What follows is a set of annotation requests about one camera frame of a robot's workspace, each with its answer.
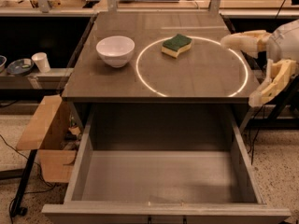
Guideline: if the white paper cup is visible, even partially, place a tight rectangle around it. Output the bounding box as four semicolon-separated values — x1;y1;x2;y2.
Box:
32;52;50;73

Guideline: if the white ceramic bowl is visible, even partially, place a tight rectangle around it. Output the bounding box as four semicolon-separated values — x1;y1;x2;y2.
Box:
96;35;135;68

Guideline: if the black table leg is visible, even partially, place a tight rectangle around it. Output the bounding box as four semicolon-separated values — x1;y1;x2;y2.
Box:
9;149;37;217

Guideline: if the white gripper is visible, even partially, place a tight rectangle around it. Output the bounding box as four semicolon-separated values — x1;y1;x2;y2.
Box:
221;20;299;107

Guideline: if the dark blue plate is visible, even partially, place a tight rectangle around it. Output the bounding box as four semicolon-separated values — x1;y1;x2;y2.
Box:
7;58;34;76

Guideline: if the black floor cable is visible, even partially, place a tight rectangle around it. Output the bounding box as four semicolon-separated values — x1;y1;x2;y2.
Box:
0;133;58;219

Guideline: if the grey open top drawer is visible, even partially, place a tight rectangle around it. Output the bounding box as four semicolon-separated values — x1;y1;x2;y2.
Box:
42;104;291;224

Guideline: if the green and yellow sponge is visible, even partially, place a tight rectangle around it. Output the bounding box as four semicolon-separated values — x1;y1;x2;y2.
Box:
162;34;192;58

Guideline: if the blue bowl at left edge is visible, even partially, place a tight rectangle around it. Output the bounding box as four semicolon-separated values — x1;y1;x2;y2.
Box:
0;55;7;73

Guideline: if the cardboard box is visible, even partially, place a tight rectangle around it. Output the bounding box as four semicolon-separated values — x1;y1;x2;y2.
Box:
17;95;79;183

